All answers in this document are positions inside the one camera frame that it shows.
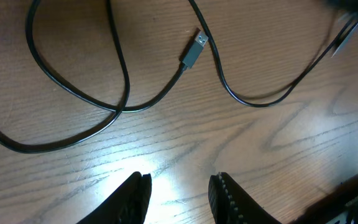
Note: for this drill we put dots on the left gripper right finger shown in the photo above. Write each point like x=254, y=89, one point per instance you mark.
x=231, y=204

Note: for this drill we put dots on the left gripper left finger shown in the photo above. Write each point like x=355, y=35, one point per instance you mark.
x=128, y=204

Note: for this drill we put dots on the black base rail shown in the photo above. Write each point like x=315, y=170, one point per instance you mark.
x=339, y=207

